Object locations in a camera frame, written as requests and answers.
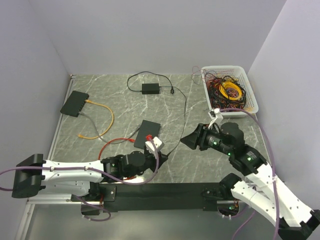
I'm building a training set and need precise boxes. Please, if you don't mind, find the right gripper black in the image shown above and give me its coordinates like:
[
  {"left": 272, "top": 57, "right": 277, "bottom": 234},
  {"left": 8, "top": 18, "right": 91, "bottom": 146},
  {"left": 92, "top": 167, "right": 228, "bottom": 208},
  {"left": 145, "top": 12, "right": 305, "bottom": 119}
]
[{"left": 179, "top": 122, "right": 233, "bottom": 155}]

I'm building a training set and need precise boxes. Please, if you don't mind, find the red ethernet cable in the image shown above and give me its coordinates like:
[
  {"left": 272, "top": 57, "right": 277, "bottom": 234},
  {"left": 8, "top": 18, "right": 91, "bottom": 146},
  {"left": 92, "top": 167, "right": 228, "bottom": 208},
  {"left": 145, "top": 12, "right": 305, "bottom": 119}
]
[{"left": 99, "top": 137, "right": 136, "bottom": 181}]

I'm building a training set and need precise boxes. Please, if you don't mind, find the black box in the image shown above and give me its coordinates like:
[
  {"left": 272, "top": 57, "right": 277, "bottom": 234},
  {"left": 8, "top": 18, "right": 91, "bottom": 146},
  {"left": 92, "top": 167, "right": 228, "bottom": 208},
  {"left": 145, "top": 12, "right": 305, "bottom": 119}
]
[{"left": 133, "top": 120, "right": 161, "bottom": 149}]

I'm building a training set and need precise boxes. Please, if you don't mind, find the yellow ethernet cable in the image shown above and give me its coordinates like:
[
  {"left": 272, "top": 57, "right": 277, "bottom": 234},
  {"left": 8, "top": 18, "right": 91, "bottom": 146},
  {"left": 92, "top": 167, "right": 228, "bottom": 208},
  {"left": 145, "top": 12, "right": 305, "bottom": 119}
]
[{"left": 77, "top": 99, "right": 115, "bottom": 140}]

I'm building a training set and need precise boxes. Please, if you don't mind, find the grey ethernet cable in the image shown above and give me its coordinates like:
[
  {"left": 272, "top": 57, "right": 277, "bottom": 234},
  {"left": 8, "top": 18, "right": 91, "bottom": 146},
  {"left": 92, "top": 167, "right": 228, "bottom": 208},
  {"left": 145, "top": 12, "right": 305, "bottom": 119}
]
[{"left": 79, "top": 112, "right": 142, "bottom": 145}]

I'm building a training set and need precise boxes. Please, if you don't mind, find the black network switch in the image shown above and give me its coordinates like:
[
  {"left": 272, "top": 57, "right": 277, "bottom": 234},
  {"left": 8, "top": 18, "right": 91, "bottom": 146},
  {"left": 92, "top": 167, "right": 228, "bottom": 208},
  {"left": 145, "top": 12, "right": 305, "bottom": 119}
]
[{"left": 60, "top": 90, "right": 89, "bottom": 118}]

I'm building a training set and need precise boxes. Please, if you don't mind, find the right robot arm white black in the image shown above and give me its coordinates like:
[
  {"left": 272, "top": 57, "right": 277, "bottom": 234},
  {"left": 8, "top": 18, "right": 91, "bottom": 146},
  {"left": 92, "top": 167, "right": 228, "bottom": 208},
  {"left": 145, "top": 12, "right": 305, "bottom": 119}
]
[{"left": 180, "top": 122, "right": 320, "bottom": 240}]

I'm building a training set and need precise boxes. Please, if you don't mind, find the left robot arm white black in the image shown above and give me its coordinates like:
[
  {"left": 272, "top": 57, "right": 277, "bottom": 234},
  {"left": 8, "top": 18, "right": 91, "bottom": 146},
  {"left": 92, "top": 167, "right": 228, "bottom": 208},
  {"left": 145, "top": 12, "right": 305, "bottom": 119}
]
[{"left": 11, "top": 149, "right": 168, "bottom": 201}]

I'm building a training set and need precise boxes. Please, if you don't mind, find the white plastic basket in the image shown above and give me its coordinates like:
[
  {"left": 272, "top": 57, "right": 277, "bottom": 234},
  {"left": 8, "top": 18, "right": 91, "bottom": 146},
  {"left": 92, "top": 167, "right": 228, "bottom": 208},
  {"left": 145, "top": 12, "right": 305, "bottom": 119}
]
[{"left": 200, "top": 65, "right": 259, "bottom": 118}]

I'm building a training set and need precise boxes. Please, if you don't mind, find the black power adapter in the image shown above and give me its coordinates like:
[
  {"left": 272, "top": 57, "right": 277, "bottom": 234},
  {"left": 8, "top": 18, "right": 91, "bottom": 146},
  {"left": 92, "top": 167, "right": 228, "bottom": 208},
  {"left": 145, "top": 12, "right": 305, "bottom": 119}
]
[{"left": 141, "top": 83, "right": 160, "bottom": 95}]

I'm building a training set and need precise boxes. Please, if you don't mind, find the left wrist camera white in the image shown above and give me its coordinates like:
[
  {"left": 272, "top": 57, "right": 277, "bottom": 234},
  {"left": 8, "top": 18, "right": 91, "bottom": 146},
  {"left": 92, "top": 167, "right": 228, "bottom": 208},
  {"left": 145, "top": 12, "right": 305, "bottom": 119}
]
[{"left": 145, "top": 135, "right": 165, "bottom": 154}]

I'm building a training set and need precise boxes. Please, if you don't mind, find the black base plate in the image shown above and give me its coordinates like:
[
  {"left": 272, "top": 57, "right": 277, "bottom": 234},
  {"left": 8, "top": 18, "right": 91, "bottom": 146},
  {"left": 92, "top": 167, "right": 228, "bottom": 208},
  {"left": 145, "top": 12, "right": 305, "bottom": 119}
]
[{"left": 80, "top": 182, "right": 235, "bottom": 213}]

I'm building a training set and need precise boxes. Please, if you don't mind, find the tangled cable bundle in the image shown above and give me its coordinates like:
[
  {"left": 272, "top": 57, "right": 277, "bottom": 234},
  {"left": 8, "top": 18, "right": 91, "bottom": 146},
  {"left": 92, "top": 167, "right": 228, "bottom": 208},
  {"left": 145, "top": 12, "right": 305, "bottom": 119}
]
[{"left": 191, "top": 65, "right": 253, "bottom": 114}]

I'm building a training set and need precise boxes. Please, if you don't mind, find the aluminium rail frame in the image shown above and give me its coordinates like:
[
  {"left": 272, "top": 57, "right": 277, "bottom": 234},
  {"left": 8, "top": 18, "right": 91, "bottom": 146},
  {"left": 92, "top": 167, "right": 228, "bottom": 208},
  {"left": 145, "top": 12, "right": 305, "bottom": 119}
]
[{"left": 26, "top": 194, "right": 72, "bottom": 205}]

